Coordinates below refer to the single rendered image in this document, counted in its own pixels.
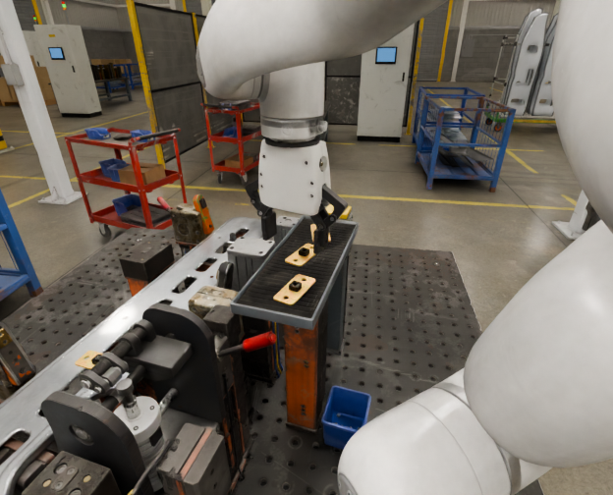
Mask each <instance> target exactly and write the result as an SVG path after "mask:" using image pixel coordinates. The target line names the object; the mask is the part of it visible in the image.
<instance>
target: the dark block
mask: <svg viewBox="0 0 613 495"><path fill-rule="evenodd" d="M22 495H122V494H121V491H120V489H119V487H118V484H117V482H116V480H115V478H114V475H113V473H112V471H111V469H110V468H108V467H104V466H101V465H99V464H96V463H94V462H91V461H88V460H86V459H83V458H80V457H78V456H75V455H73V454H70V453H67V452H65V451H61V452H60V453H59V454H58V455H57V456H56V457H55V458H54V460H53V461H52V462H51V463H50V464H49V465H48V466H47V467H46V468H45V469H44V470H43V471H42V472H41V473H40V474H39V475H38V477H37V478H36V479H35V480H34V481H33V482H32V483H31V484H30V485H29V486H28V487H27V488H26V489H25V490H24V491H23V493H22Z"/></svg>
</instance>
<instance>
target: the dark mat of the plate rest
mask: <svg viewBox="0 0 613 495"><path fill-rule="evenodd" d="M312 224H314V222H313V221H312V219H306V218H304V219H303V220H302V222H301V223H300V224H299V225H298V227H297V228H296V229H295V230H294V232H293V233H292V234H291V235H290V237H289V238H288V239H287V240H286V242H285V243H284V244H283V245H282V246H281V247H280V248H279V249H278V251H277V252H276V253H275V254H274V256H273V257H272V258H271V259H270V261H269V262H268V263H267V264H266V266H265V267H264V268H263V269H262V270H261V272H260V273H259V274H258V275H257V277H256V278H255V279H254V280H253V282H252V283H251V285H250V286H249V287H248V288H247V290H246V291H245V292H244V293H243V295H242V296H241V297H240V298H239V300H238V301H237V302H236V303H238V304H243V305H248V306H253V307H258V308H263V309H267V310H272V311H277V312H282V313H287V314H292V315H296V316H300V317H305V318H312V316H313V314H314V312H315V310H316V308H317V306H318V304H319V302H320V300H321V297H322V295H323V293H324V291H325V289H326V287H327V285H328V283H329V281H330V279H331V276H332V274H333V272H334V270H335V268H336V266H337V264H338V262H339V260H340V258H341V256H342V253H343V251H344V249H345V247H346V245H347V243H348V241H349V239H350V237H351V235H352V233H353V231H354V229H355V227H356V225H352V224H344V223H336V222H334V223H333V224H332V225H330V226H329V235H330V239H331V241H330V242H328V246H327V247H326V248H325V249H324V250H323V251H322V252H320V253H319V254H316V255H315V256H314V257H313V258H311V259H310V260H309V261H308V262H307V263H305V264H304V265H303V266H296V265H293V264H290V263H287V262H285V259H286V258H288V257H289V256H290V255H292V254H293V253H294V252H296V251H297V250H298V249H300V248H301V247H303V246H304V245H305V244H311V245H313V241H312V234H311V228H310V225H312ZM298 274H301V275H304V276H308V277H310V278H313V279H315V283H314V284H313V285H312V286H311V287H310V288H309V289H308V290H307V291H306V292H305V293H304V294H303V295H302V297H301V298H300V299H299V300H298V301H297V302H296V303H295V304H294V305H287V304H284V303H281V302H277V301H275V300H274V296H275V295H276V294H277V293H278V292H280V291H281V290H282V289H283V288H284V287H285V286H286V285H287V284H288V283H289V282H290V281H291V280H292V279H293V278H294V277H295V276H296V275H298Z"/></svg>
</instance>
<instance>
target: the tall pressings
mask: <svg viewBox="0 0 613 495"><path fill-rule="evenodd" d="M542 12H543V9H542V8H536V9H534V10H532V11H530V12H529V13H528V14H527V15H526V16H525V18H524V21H523V23H522V25H521V27H520V29H519V31H518V34H519V37H518V41H517V43H521V45H517V46H516V49H515V53H514V57H513V61H512V65H511V68H510V72H509V76H508V79H507V84H506V87H505V91H504V95H503V99H502V103H501V104H504V105H506V106H509V107H511V108H515V109H517V110H516V113H515V116H524V114H525V112H526V110H527V113H528V114H531V115H532V116H548V117H552V116H553V113H554V111H553V105H552V106H551V104H552V94H551V83H548V81H551V65H552V49H553V41H554V35H555V29H556V23H557V17H558V13H557V14H556V15H555V16H553V18H552V21H551V23H550V25H549V27H548V29H547V30H546V26H547V21H548V16H549V13H546V12H544V13H542ZM545 43H549V44H550V45H549V46H544V44H545ZM529 45H535V46H530V47H529ZM528 47H529V50H527V49H528ZM532 71H533V75H532ZM531 75H532V79H531V80H530V78H531ZM529 82H530V83H529ZM514 98H515V99H519V102H511V100H512V99H514ZM540 99H547V100H546V102H545V103H539V101H540Z"/></svg>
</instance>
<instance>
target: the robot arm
mask: <svg viewBox="0 0 613 495"><path fill-rule="evenodd" d="M446 1H448V0H216V1H215V3H214V4H213V6H212V7H211V9H210V11H209V13H208V15H207V17H206V20H205V22H204V24H203V27H202V30H201V33H200V36H199V40H198V44H197V47H196V55H195V58H196V67H197V75H198V77H199V79H200V82H201V84H202V85H203V87H204V89H205V90H206V91H207V92H208V93H209V94H211V95H212V96H214V97H216V98H220V99H226V100H243V99H258V100H259V107H260V124H261V134H262V135H263V136H264V137H266V138H265V139H263V140H262V142H261V148H260V154H259V169H258V179H257V180H256V181H254V182H252V183H250V184H248V185H246V186H245V190H246V192H247V194H248V195H249V197H250V198H251V204H252V205H253V206H254V207H255V209H256V210H257V215H258V216H259V217H261V230H262V236H263V240H264V241H268V240H269V239H270V238H272V237H273V236H275V235H276V234H277V227H276V213H275V211H272V210H273V208H277V209H281V210H285V211H290V212H295V213H299V214H303V215H309V216H310V218H311V219H312V221H313V222H314V224H315V226H316V227H317V229H315V230H314V232H313V252H314V253H315V254H319V253H320V252H322V251H323V250H324V249H325V248H326V247H327V246H328V239H329V226H330V225H332V224H333V223H334V222H336V221H337V220H338V219H339V218H340V217H341V215H342V214H343V213H344V211H345V210H346V209H347V207H348V203H347V202H346V201H345V200H344V199H343V198H341V197H340V196H339V195H338V194H336V193H334V192H333V191H332V190H331V187H330V169H329V160H328V153H327V148H326V143H325V141H322V140H320V137H319V136H318V135H320V134H323V132H325V131H326V130H327V122H326V121H323V113H324V69H325V61H331V60H338V59H344V58H349V57H353V56H357V55H361V54H363V53H366V52H368V51H370V50H373V49H375V48H377V47H379V46H381V45H382V44H384V43H385V42H387V41H389V40H390V39H392V38H393V37H394V36H396V35H397V34H399V33H400V32H402V31H403V30H405V29H406V28H408V27H410V26H411V25H412V24H414V23H415V22H417V21H418V20H420V19H421V18H423V17H424V16H426V15H427V14H429V13H430V12H432V11H433V10H434V9H436V8H437V7H439V6H440V5H442V4H443V3H445V2H446ZM551 94H552V102H553V111H554V116H555V121H556V126H557V130H558V134H559V137H560V139H561V142H562V146H563V149H564V151H565V154H566V156H567V158H568V161H569V163H570V165H571V167H572V170H573V172H574V174H575V176H576V178H577V180H578V182H579V184H580V186H581V188H582V189H583V191H584V193H585V196H586V197H587V199H588V201H589V203H590V204H591V206H592V207H593V209H594V210H595V212H596V213H597V215H598V216H599V217H600V219H601V220H600V221H598V222H597V223H596V224H595V225H593V226H592V227H591V228H590V229H588V230H587V231H586V232H585V233H583V234H582V235H581V236H580V237H578V238H577V239H576V240H575V241H573V242H572V243H571V244H570V245H569V246H568V247H567V248H565V249H564V250H563V251H562V252H561V253H559V254H558V255H557V256H556V257H554V258H553V259H552V260H551V261H550V262H549V263H547V264H546V265H545V266H544V267H543V268H542V269H541V270H539V271H538V272H537V273H536V274H535V275H534V276H533V277H532V278H531V279H530V280H529V281H528V282H527V283H526V284H525V285H524V286H523V287H522V288H521V289H520V290H519V291H518V292H517V293H516V294H515V295H514V297H513V298H512V299H511V300H510V301H509V303H508V304H507V305H506V306H505V307H504V308H503V310H502V311H501V312H500V313H499V314H498V315H497V316H496V318H495V319H494V320H493V321H492V322H491V323H490V325H489V326H488V327H487V328H486V329H485V331H484V332H483V333H482V334H481V336H480V337H479V338H478V339H477V341H476V342H475V344H474V346H473V347H472V349H471V351H470V354H469V356H468V358H467V361H466V363H465V367H464V368H463V369H461V370H460V371H458V372H456V373H455V374H453V375H452V376H450V377H448V378H447V379H445V380H443V381H442V382H440V383H438V384H436V385H434V386H432V387H431V388H429V389H427V390H425V391H423V392H421V393H420V394H418V395H416V396H414V397H412V398H410V399H409V400H407V401H406V402H404V403H402V404H400V405H399V406H397V407H395V408H393V409H391V410H389V411H388V412H385V413H383V414H381V415H380V416H378V417H376V418H375V419H373V420H372V421H370V422H369V423H367V424H366V425H365V426H363V427H362V428H361V429H360V430H359V431H357V432H356V433H355V434H354V435H353V436H352V438H351V439H350V440H349V441H348V443H347V445H346V446H345V448H344V450H343V452H342V455H341V458H340V461H339V466H338V486H339V492H340V495H515V494H516V493H518V492H519V491H520V490H522V489H523V488H525V487H526V486H528V485H529V484H531V483H532V482H534V481H535V480H537V479H538V478H539V477H541V476H542V475H544V474H545V473H546V472H548V471H549V470H550V469H552V468H571V467H577V466H584V465H589V464H594V463H598V462H602V461H605V460H609V459H613V0H561V1H560V7H559V12H558V17H557V23H556V29H555V35H554V41H553V49H552V65H551ZM258 188H259V194H258ZM329 204H331V205H333V207H334V210H333V212H332V213H331V214H330V215H329V214H328V212H327V210H326V209H325V206H328V205H329Z"/></svg>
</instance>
